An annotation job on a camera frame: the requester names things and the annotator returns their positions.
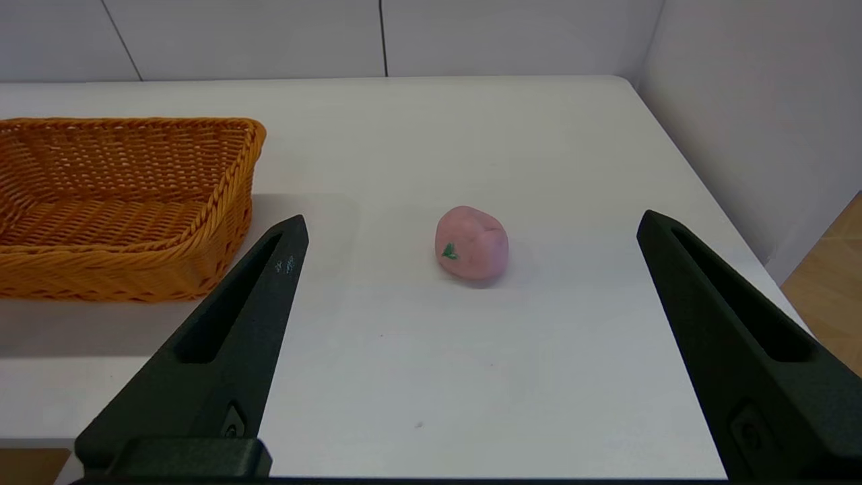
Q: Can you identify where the orange woven wicker basket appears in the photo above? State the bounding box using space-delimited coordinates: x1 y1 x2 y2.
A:
0 117 267 302

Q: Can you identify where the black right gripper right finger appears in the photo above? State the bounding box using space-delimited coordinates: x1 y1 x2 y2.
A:
636 209 862 482

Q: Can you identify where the pink peach with green leaf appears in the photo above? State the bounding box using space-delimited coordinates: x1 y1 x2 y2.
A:
434 206 510 282

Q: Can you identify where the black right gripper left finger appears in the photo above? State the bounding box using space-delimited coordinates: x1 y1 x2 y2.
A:
74 215 310 467

